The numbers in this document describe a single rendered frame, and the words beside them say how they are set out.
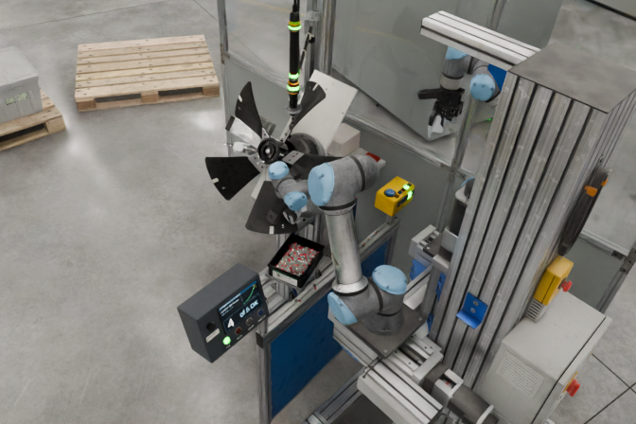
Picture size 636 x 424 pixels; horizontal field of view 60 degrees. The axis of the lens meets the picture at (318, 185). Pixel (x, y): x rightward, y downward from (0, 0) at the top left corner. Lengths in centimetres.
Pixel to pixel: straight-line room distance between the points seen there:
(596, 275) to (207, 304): 175
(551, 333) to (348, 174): 80
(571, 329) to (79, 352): 245
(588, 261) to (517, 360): 101
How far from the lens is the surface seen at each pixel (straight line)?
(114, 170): 441
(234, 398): 303
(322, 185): 160
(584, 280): 282
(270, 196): 240
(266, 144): 240
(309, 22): 269
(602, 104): 138
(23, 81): 480
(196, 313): 177
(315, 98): 234
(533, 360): 183
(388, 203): 244
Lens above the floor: 265
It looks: 40 degrees down
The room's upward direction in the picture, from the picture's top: 3 degrees clockwise
